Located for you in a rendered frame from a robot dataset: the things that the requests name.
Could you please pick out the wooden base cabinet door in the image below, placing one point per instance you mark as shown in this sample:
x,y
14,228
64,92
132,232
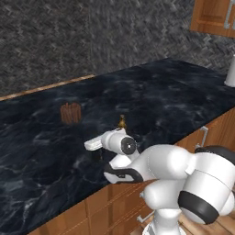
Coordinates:
x,y
220,131
65,221

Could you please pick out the white jar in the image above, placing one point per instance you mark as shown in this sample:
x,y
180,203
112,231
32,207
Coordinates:
x,y
231,75

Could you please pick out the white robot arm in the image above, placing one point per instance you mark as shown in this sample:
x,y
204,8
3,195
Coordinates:
x,y
171,168

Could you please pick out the brown wooden mug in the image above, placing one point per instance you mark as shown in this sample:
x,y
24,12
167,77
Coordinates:
x,y
70,113

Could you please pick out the wooden wall cabinet door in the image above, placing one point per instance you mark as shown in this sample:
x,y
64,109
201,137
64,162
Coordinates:
x,y
211,15

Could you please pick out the wooden drawer front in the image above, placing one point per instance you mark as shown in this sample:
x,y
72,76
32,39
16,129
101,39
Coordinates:
x,y
122,195
122,225

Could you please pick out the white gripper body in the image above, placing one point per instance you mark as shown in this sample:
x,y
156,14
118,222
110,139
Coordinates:
x,y
92,144

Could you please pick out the brown beer bottle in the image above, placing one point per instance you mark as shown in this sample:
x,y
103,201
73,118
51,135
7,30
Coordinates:
x,y
122,123

